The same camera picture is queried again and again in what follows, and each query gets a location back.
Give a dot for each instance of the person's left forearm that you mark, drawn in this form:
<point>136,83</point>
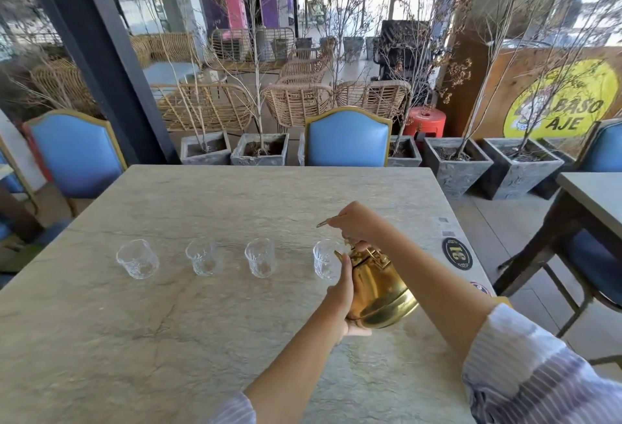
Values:
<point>291,375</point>

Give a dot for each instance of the group of rattan chairs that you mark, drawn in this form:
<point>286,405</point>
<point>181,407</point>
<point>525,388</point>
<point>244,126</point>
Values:
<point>296,105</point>

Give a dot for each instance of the blue chair grey frame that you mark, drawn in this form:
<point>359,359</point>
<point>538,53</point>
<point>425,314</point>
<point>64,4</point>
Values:
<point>605,151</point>

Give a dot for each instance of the person's striped sleeve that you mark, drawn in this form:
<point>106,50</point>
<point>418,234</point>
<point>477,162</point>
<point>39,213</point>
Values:
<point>235,411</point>
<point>534,375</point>

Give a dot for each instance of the gold brass teapot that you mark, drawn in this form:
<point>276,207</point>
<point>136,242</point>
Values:
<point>384,292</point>

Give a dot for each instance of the person's right forearm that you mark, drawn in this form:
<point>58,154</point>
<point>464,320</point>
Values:
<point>432,287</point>

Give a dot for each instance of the blue chair gold frame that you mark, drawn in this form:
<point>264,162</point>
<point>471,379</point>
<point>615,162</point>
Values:
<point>78,151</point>
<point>347,139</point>
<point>9,180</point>

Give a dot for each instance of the grey stone table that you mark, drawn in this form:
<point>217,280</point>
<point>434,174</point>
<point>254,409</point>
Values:
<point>194,341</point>

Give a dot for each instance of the person's left striped sleeve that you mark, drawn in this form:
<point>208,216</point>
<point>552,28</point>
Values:
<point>235,411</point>

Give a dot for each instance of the pale round table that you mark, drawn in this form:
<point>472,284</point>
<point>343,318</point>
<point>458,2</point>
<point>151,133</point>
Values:
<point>167,73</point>

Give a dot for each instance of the round black sticker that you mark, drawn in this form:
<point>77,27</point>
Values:
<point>457,254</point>

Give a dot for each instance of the black metal cart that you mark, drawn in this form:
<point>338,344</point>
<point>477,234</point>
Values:
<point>403,49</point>

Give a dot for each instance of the person's right hand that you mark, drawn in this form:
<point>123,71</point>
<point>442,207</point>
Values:
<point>359,226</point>

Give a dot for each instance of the person's left hand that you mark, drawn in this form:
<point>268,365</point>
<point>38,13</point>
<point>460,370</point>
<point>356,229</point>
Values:
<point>342,302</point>

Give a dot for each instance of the clear glass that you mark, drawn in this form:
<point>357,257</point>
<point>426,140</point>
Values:
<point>137,259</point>
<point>204,257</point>
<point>261,258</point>
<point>323,261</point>

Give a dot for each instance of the wooden panel yellow round sign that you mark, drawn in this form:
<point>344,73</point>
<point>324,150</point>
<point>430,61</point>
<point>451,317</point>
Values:
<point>593,93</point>

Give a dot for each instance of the red plastic stool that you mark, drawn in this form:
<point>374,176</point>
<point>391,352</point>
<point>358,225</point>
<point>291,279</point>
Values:
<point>425,122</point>

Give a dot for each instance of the grey table black legs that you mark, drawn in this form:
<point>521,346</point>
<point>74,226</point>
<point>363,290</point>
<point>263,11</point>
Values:
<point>593,195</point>

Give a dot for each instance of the person's right striped sleeve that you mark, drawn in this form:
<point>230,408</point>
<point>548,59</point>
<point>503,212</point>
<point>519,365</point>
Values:
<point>534,375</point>

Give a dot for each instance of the group of dry branch plants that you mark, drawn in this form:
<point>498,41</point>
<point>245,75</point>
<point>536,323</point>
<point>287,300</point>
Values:
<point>460,71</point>

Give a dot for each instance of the row of grey concrete planters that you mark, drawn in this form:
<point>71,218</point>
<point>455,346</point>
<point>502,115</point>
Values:
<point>459,173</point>

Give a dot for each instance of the small wooden holder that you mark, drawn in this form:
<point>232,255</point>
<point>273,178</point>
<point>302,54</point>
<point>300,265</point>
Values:
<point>500,301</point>

